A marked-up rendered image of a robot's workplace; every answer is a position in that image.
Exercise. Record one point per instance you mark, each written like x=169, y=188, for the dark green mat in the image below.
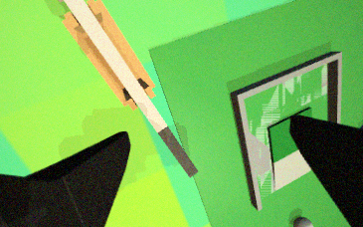
x=197, y=74

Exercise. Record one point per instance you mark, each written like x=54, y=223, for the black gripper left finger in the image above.
x=77, y=191

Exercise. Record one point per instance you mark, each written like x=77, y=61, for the white golf ball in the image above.
x=302, y=222

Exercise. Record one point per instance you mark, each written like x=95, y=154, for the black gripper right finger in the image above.
x=334, y=153

